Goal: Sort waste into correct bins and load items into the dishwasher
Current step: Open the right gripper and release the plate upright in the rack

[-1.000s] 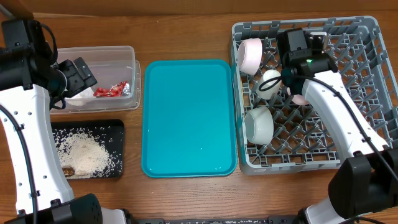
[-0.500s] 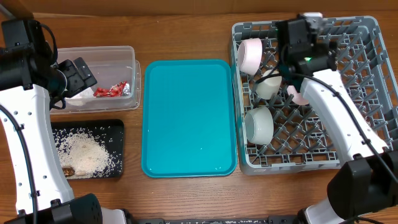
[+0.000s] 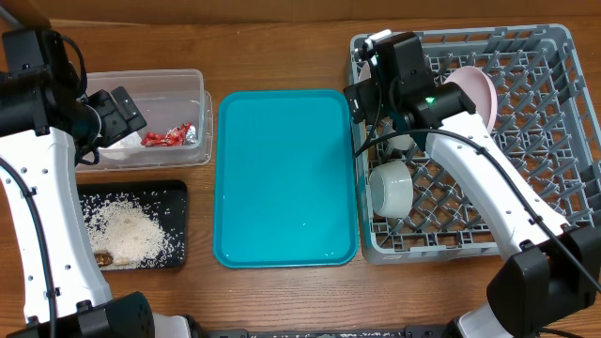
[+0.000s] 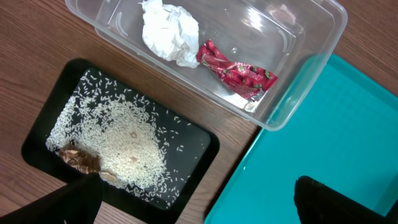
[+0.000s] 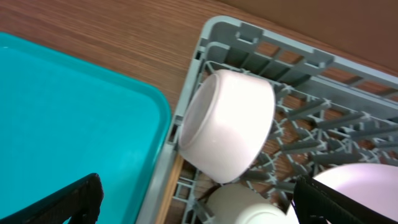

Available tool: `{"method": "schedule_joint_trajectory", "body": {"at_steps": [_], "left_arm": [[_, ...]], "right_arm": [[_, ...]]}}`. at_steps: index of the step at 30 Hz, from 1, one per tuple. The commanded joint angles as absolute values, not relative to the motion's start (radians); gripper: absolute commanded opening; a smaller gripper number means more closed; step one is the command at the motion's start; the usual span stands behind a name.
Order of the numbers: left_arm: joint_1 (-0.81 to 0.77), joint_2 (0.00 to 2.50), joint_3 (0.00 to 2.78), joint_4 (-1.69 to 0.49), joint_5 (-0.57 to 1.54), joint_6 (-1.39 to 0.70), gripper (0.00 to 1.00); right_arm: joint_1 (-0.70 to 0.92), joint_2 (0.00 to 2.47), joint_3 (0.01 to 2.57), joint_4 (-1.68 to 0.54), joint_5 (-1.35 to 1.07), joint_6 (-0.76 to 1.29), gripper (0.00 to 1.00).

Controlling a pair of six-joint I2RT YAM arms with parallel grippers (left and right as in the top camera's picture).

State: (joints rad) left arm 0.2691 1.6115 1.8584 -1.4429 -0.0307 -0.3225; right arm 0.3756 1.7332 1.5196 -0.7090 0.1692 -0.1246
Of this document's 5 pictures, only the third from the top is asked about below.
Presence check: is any white tissue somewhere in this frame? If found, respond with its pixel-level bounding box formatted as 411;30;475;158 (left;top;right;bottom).
100;132;143;161

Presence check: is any pink small bowl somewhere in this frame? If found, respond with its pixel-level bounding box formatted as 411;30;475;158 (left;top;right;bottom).
358;62;371;85

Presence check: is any white paper cup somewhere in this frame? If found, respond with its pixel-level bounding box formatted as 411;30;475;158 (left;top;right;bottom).
384;118;415;151

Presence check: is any red snack wrapper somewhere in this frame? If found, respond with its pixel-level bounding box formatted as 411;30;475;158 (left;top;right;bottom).
141;123;197;147

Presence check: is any pink plate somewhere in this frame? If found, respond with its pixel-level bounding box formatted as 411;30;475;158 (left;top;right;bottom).
444;66;498;133

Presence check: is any rice pile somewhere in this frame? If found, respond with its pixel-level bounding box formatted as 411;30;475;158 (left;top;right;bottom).
81;192;185;270

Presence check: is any metal bowl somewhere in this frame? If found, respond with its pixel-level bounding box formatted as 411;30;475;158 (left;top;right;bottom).
369;161;413;219

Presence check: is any brown food piece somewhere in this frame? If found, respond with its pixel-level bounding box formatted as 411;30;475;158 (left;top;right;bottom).
94;253;114;268

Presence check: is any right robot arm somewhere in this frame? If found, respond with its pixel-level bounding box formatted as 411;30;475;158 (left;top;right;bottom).
344;30;600;337

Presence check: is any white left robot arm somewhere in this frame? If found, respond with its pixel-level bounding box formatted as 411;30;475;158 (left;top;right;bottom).
1;28;203;337

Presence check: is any grey dishwasher rack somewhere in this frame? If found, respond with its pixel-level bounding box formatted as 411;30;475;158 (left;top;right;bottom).
352;24;600;265

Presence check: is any clear plastic bin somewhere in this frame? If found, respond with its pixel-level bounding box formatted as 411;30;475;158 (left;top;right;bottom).
76;69;213;173

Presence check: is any black tray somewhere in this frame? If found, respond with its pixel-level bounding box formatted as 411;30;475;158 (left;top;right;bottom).
78;180;188;269

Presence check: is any teal plastic tray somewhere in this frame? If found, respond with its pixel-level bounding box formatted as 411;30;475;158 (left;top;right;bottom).
213;89;359;269

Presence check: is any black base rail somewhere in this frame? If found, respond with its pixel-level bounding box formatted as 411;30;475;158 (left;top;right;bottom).
186;316;462;338

